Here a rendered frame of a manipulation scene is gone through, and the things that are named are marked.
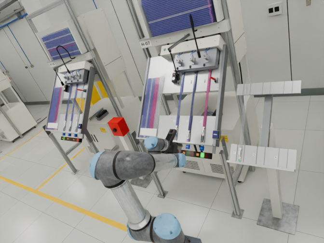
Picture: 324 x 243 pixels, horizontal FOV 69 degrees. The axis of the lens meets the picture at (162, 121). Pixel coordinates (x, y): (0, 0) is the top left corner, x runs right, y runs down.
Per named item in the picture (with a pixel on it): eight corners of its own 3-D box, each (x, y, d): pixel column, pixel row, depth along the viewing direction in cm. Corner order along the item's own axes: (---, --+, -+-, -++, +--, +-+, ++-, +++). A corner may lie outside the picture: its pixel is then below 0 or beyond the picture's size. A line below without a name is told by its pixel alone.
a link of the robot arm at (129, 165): (139, 149, 85) (186, 149, 128) (114, 150, 90) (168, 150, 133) (140, 182, 83) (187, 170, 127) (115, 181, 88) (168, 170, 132)
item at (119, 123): (145, 188, 246) (115, 127, 210) (129, 183, 260) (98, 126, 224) (157, 172, 262) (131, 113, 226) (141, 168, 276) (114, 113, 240)
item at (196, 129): (214, 144, 157) (213, 143, 155) (140, 138, 196) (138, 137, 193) (217, 116, 160) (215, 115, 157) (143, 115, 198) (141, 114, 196)
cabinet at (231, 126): (244, 186, 207) (232, 130, 179) (177, 174, 248) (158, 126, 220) (260, 141, 251) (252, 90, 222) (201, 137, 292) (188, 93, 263)
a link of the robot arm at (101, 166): (157, 249, 112) (110, 164, 87) (131, 244, 119) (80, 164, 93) (165, 226, 121) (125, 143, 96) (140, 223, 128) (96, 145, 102)
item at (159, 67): (221, 92, 164) (218, 90, 160) (148, 96, 203) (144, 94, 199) (225, 48, 169) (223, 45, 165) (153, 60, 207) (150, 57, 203)
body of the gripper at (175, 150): (168, 154, 153) (157, 152, 144) (169, 141, 154) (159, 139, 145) (178, 155, 149) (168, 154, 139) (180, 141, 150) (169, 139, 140)
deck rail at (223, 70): (219, 146, 158) (215, 145, 153) (216, 146, 159) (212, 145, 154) (228, 47, 168) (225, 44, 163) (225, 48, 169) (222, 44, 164)
